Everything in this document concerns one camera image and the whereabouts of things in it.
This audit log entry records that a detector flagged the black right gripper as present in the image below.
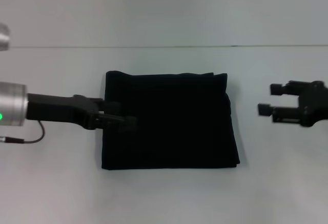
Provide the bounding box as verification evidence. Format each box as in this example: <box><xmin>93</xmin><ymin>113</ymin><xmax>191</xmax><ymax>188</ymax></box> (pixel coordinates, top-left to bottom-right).
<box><xmin>257</xmin><ymin>80</ymin><xmax>328</xmax><ymax>128</ymax></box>

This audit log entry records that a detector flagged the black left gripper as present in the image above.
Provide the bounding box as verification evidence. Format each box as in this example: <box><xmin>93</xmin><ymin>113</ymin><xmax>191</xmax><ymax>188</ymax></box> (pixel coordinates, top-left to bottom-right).
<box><xmin>26</xmin><ymin>93</ymin><xmax>139</xmax><ymax>132</ymax></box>

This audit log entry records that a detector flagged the black t-shirt with FREE print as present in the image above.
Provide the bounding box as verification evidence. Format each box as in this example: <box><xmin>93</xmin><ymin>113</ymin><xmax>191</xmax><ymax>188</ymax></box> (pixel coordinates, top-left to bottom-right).
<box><xmin>100</xmin><ymin>70</ymin><xmax>241</xmax><ymax>171</ymax></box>

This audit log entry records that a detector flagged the black cable with silver plug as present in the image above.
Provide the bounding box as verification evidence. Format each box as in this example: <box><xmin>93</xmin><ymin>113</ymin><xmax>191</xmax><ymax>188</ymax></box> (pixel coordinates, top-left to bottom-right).
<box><xmin>0</xmin><ymin>120</ymin><xmax>46</xmax><ymax>145</ymax></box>

